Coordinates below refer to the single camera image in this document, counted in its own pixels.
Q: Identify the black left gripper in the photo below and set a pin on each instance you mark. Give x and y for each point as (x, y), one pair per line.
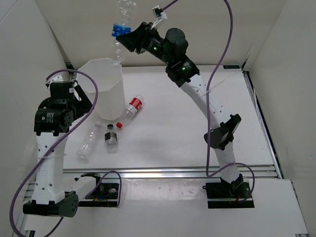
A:
(84, 105)

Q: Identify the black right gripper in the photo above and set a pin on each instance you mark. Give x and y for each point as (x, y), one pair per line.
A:
(139, 38)

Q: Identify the blue label clear bottle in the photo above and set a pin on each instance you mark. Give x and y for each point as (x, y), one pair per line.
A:
(122, 25)

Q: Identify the clear white cap bottle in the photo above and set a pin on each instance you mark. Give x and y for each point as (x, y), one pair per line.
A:
(89, 143)

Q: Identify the small black label bottle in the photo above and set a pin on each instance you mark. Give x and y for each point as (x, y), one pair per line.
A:
(111, 140)

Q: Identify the red label plastic bottle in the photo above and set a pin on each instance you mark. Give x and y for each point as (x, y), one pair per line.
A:
(130, 110)

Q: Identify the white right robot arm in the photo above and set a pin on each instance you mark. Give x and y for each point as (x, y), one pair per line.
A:
(185, 74)

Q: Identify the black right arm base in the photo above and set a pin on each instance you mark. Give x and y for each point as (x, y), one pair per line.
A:
(218, 197)

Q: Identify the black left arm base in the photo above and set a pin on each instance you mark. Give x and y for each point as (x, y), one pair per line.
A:
(105, 194)

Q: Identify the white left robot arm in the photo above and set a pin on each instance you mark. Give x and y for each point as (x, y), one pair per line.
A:
(53, 120)

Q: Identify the white translucent plastic bin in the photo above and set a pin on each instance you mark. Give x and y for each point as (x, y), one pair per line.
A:
(108, 77)

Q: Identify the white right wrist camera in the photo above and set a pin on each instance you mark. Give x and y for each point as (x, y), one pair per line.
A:
(160, 16)

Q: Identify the aluminium right rail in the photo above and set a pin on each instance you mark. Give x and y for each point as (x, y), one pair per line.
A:
(263, 123)

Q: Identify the aluminium front rail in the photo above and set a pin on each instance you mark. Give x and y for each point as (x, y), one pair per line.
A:
(176, 183)

